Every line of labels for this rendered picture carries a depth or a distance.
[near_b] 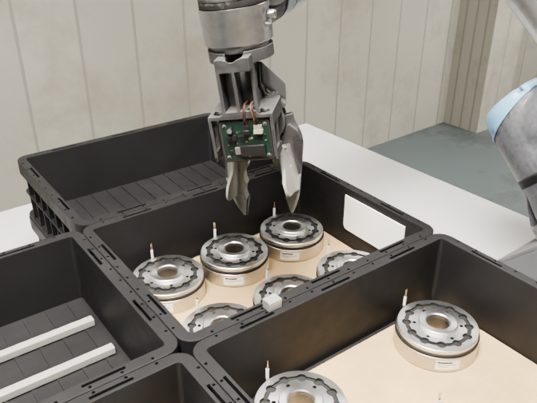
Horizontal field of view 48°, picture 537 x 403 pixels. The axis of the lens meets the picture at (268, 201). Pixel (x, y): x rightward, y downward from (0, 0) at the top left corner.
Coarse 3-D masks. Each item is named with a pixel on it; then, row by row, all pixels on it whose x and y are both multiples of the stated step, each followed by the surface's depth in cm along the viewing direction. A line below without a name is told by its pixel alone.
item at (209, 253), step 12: (216, 240) 95; (252, 240) 95; (204, 252) 91; (216, 252) 91; (252, 252) 91; (264, 252) 91; (216, 264) 89; (228, 264) 89; (240, 264) 89; (252, 264) 89
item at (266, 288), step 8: (272, 280) 85; (280, 280) 86; (288, 280) 85; (296, 280) 86; (304, 280) 85; (264, 288) 84; (272, 288) 83; (256, 296) 82; (264, 296) 82; (256, 304) 81
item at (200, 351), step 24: (432, 240) 82; (456, 240) 82; (384, 264) 76; (504, 264) 76; (336, 288) 72; (528, 288) 73; (264, 312) 68; (288, 312) 69; (216, 336) 65; (240, 336) 65
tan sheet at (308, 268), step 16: (336, 240) 101; (320, 256) 96; (272, 272) 92; (288, 272) 92; (304, 272) 92; (208, 288) 89; (224, 288) 89; (240, 288) 89; (256, 288) 89; (208, 304) 86; (240, 304) 86
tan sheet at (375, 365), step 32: (352, 352) 77; (384, 352) 77; (480, 352) 77; (512, 352) 77; (352, 384) 72; (384, 384) 72; (416, 384) 72; (448, 384) 72; (480, 384) 72; (512, 384) 72
